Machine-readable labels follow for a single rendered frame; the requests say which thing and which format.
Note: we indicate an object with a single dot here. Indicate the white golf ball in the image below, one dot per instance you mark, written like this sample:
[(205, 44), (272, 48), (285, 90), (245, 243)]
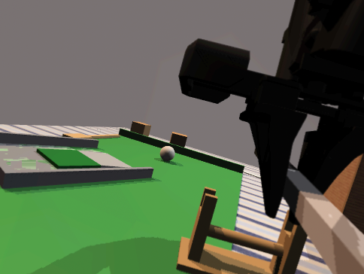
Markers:
[(167, 153)]

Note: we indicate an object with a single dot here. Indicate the green putting mat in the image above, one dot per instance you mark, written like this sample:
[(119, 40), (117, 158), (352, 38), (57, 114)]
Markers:
[(113, 227)]

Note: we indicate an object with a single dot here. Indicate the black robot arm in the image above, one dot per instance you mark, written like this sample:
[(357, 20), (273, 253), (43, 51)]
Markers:
[(335, 35)]

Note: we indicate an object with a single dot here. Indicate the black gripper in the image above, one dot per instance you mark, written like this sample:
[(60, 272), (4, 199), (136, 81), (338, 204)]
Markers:
[(212, 71)]

